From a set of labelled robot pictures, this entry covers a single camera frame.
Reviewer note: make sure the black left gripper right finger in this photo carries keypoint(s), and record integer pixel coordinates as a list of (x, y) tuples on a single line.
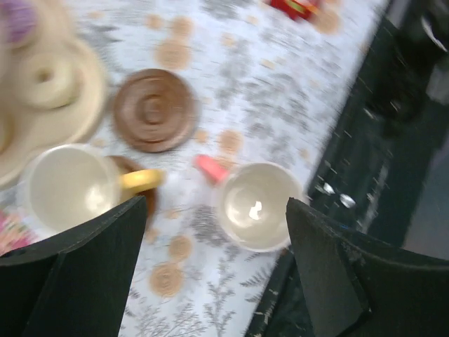
[(356, 285)]

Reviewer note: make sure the red toy window block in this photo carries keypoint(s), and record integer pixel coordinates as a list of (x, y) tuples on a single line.
[(297, 9)]

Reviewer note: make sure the yellow cup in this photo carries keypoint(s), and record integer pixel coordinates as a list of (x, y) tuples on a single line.
[(70, 184)]

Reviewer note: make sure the brown wooden coaster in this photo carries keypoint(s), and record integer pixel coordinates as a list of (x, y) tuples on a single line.
[(155, 110), (126, 165)]

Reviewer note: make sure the floral serving tray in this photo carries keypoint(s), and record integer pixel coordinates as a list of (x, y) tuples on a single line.
[(14, 233)]

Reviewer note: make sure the purple sprinkled donut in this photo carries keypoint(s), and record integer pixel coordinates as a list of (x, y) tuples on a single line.
[(21, 20)]

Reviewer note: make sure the pink cup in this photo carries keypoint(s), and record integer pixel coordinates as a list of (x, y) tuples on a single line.
[(249, 202)]

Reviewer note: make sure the floral tablecloth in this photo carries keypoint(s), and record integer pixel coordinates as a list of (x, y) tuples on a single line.
[(269, 89)]

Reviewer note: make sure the cream three-tier dessert stand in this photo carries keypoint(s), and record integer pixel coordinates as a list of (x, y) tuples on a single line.
[(27, 132)]

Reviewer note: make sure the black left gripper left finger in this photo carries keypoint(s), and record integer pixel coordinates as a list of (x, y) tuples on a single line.
[(75, 283)]

